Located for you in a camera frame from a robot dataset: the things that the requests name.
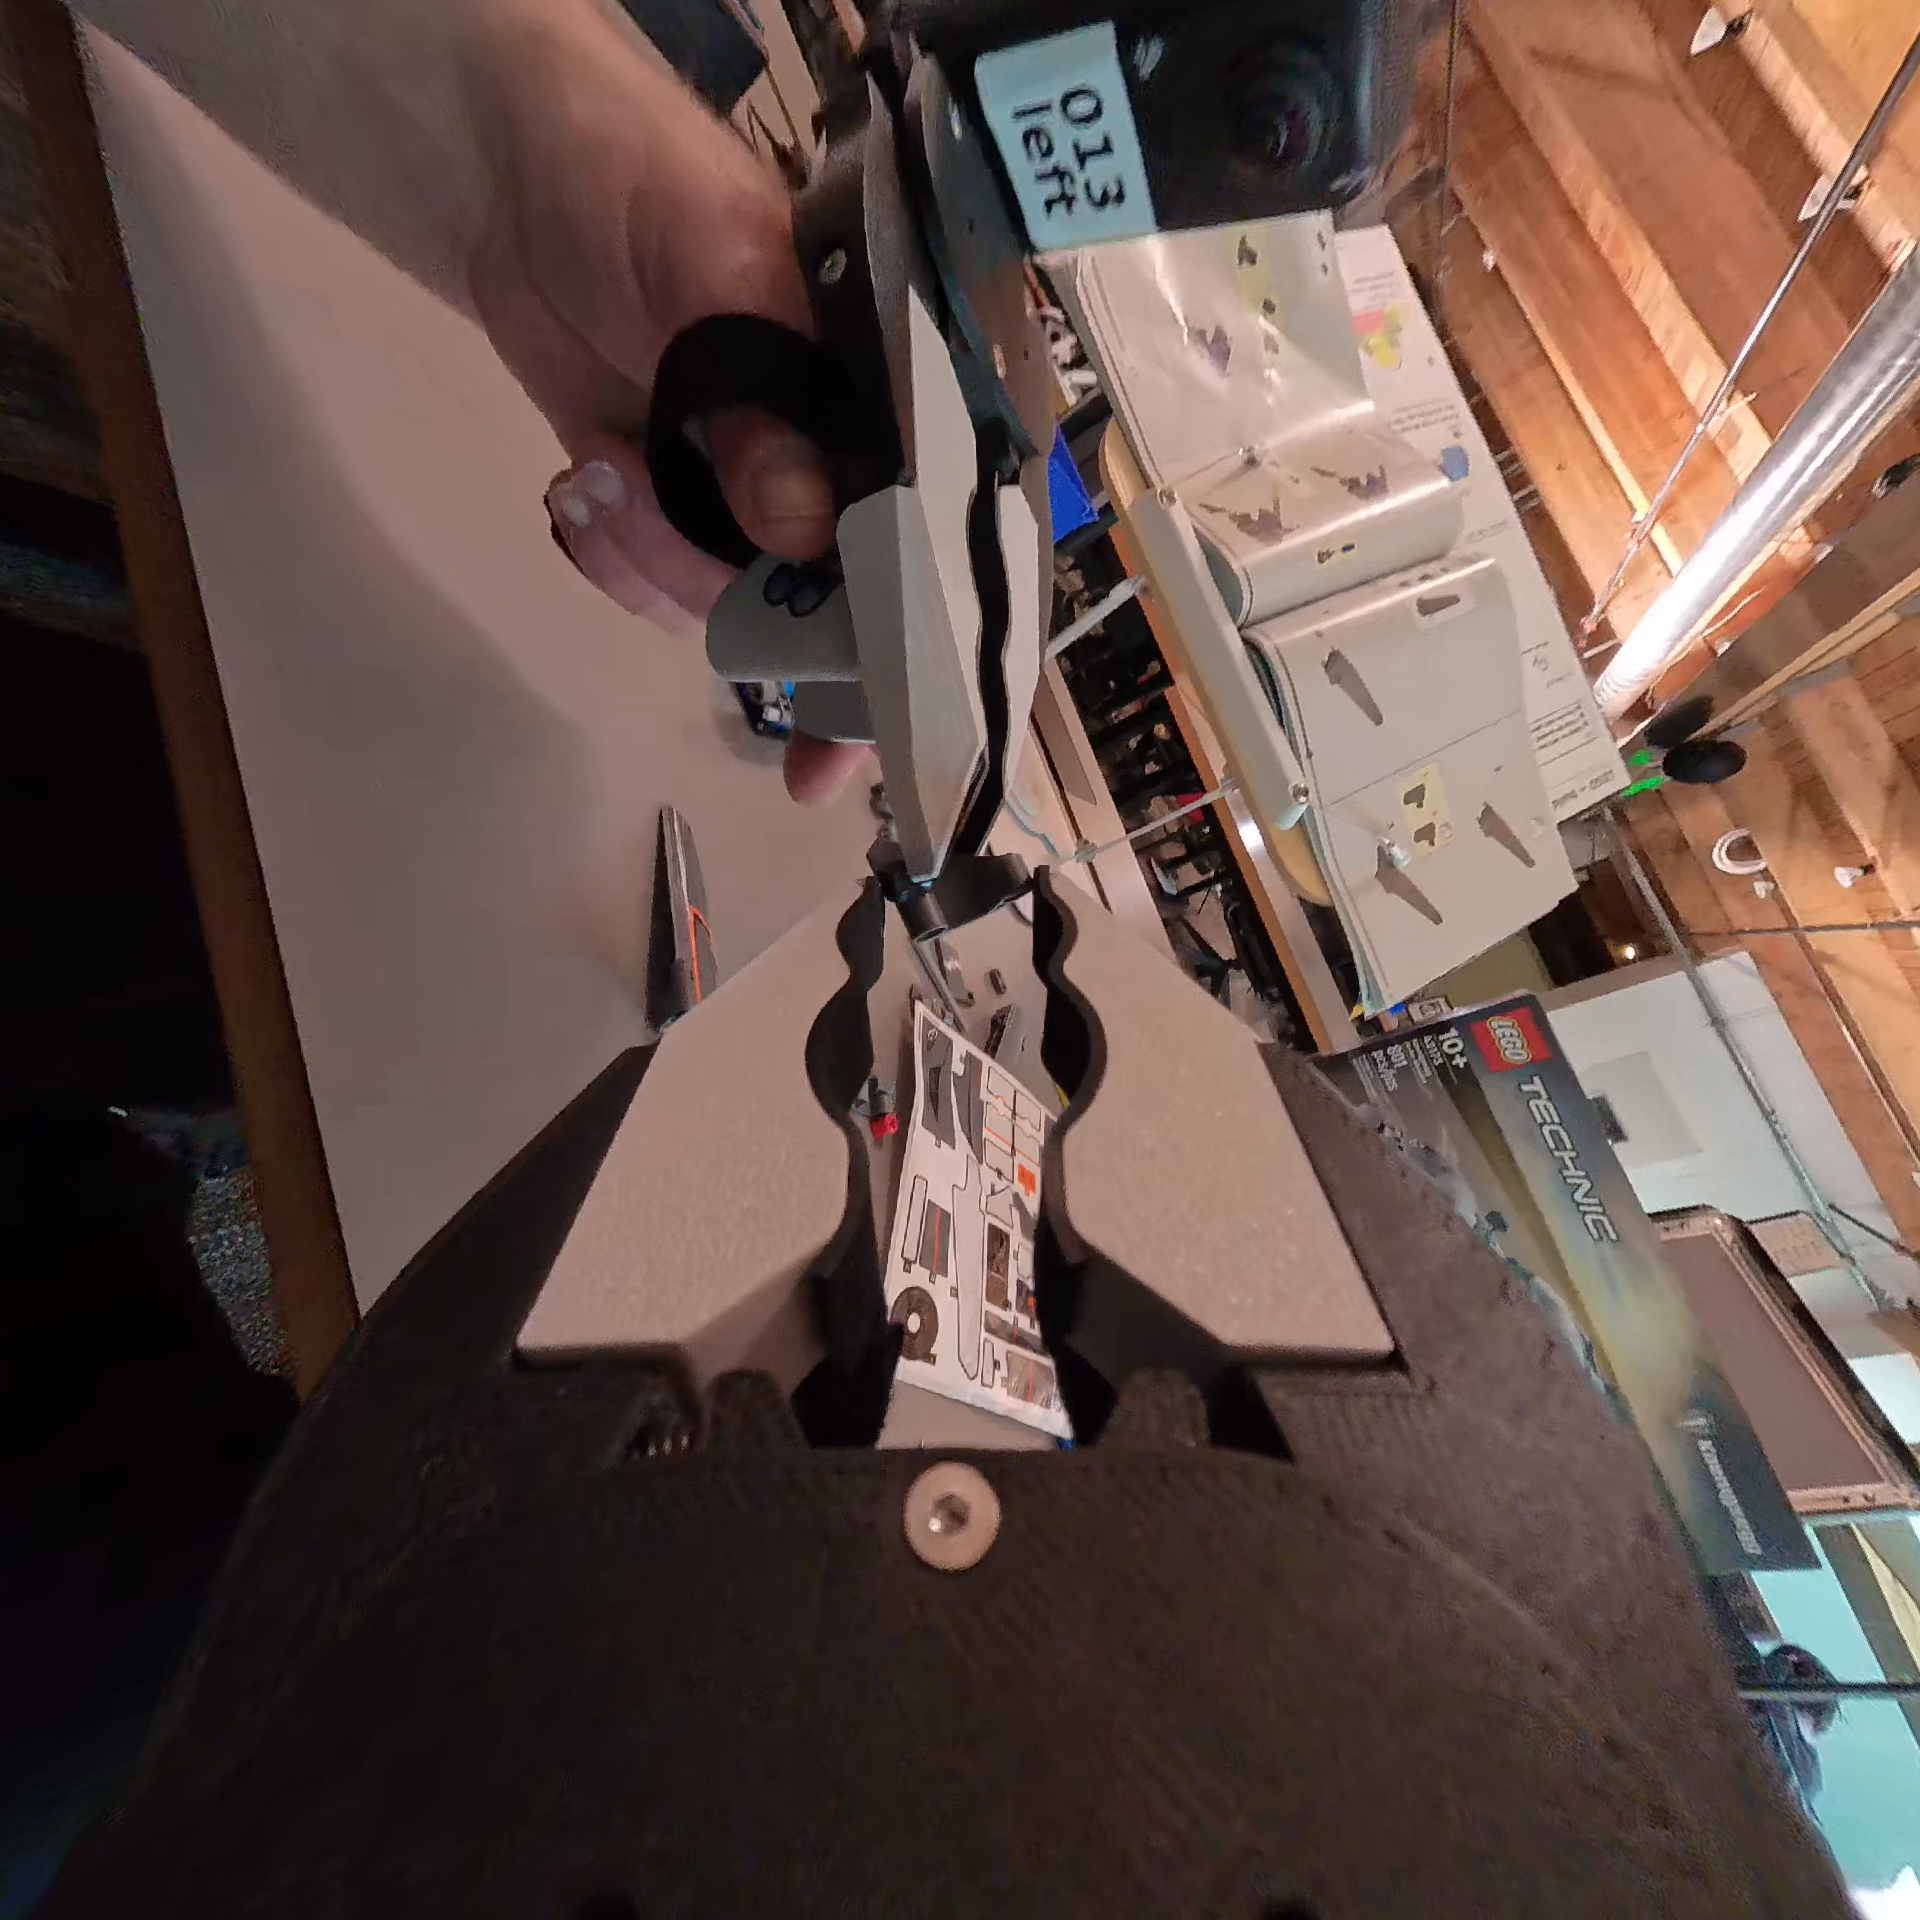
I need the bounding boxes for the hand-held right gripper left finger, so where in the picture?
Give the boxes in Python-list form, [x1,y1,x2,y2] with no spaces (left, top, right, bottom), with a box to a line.
[512,877,906,1384]

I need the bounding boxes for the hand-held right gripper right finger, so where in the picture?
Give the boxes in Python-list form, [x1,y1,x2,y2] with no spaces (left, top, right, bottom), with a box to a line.
[1028,864,1397,1455]

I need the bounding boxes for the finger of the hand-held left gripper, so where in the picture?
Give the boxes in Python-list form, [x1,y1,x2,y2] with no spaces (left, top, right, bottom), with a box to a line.
[834,293,994,889]
[941,480,1059,889]

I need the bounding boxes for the small curved grey lego panel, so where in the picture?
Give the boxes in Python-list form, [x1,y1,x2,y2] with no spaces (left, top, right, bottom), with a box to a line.
[867,836,1040,945]

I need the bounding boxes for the grey pointed lego panel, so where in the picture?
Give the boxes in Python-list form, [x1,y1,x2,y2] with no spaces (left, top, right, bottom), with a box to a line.
[643,805,723,1037]

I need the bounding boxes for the lego sticker sheet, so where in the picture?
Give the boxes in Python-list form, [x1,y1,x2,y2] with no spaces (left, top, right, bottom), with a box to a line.
[882,1000,1077,1445]

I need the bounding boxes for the lego instruction booklet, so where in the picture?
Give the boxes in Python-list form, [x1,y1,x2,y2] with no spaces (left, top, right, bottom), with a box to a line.
[1031,210,1635,1011]

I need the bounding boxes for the lego set box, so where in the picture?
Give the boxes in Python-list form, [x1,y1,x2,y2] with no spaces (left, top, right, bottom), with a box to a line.
[1309,991,1826,1580]

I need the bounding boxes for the person's left hand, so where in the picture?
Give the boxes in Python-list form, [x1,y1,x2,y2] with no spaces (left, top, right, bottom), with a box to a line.
[463,17,880,807]

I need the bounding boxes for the white book stand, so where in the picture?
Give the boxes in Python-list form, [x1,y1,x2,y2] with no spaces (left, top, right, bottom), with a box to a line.
[1100,423,1354,909]

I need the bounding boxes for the silver ventilation duct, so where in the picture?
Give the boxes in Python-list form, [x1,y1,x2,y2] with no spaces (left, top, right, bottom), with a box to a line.
[1590,287,1920,725]

